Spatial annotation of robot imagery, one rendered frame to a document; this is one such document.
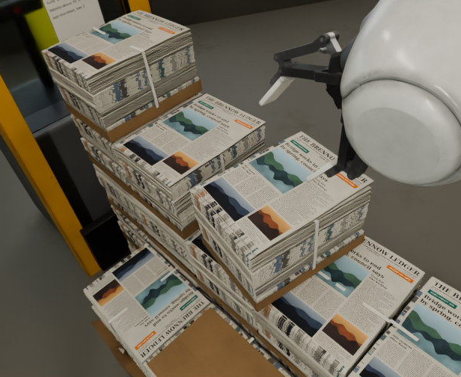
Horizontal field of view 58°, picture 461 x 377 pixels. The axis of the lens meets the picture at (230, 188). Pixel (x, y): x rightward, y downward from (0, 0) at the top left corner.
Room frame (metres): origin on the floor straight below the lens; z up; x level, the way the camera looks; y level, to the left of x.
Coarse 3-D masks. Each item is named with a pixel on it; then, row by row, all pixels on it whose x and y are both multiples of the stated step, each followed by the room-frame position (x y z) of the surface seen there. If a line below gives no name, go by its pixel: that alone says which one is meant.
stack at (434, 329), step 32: (160, 224) 0.92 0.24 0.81; (192, 256) 0.80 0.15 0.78; (352, 256) 0.68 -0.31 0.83; (384, 256) 0.67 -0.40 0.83; (224, 288) 0.69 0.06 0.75; (320, 288) 0.59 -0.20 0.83; (352, 288) 0.58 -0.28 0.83; (384, 288) 0.57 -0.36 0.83; (416, 288) 0.59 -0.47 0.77; (448, 288) 0.54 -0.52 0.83; (256, 320) 0.59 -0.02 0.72; (288, 320) 0.52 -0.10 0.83; (320, 320) 0.50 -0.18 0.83; (352, 320) 0.49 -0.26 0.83; (384, 320) 0.48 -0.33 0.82; (416, 320) 0.47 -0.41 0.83; (448, 320) 0.46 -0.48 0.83; (288, 352) 0.50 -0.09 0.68; (320, 352) 0.42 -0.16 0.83; (352, 352) 0.41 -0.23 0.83; (384, 352) 0.40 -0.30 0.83; (416, 352) 0.39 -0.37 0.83; (448, 352) 0.38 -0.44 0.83
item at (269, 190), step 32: (256, 160) 0.87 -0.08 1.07; (288, 160) 0.85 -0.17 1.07; (320, 160) 0.84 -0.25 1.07; (224, 192) 0.77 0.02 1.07; (256, 192) 0.75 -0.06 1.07; (288, 192) 0.73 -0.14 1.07; (320, 192) 0.72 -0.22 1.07; (352, 192) 0.70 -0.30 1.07; (256, 224) 0.64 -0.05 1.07; (288, 224) 0.63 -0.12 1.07
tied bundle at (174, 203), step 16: (240, 144) 0.98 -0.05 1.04; (256, 144) 1.02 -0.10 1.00; (128, 160) 0.99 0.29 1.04; (224, 160) 0.95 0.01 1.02; (240, 160) 0.98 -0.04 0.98; (128, 176) 1.02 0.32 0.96; (144, 176) 0.93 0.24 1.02; (192, 176) 0.87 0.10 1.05; (208, 176) 0.90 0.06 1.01; (144, 192) 0.97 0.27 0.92; (160, 192) 0.87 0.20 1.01; (176, 192) 0.83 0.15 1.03; (160, 208) 0.91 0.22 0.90; (176, 208) 0.82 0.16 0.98; (192, 208) 0.85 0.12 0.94; (176, 224) 0.85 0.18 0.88
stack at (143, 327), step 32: (128, 256) 0.98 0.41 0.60; (160, 256) 0.96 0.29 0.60; (96, 288) 0.86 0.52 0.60; (128, 288) 0.84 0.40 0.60; (160, 288) 0.82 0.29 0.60; (192, 288) 0.80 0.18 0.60; (128, 320) 0.72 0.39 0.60; (160, 320) 0.70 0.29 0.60; (192, 320) 0.68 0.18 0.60; (128, 352) 0.70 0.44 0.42
